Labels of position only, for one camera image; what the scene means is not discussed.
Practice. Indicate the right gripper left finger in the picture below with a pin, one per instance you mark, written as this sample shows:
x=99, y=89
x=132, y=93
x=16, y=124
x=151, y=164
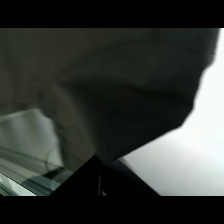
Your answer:
x=83, y=181

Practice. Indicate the dark grey garment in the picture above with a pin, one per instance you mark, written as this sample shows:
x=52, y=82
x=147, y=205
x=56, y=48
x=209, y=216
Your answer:
x=113, y=86

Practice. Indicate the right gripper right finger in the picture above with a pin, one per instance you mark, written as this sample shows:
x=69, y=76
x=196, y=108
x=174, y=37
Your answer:
x=123, y=183

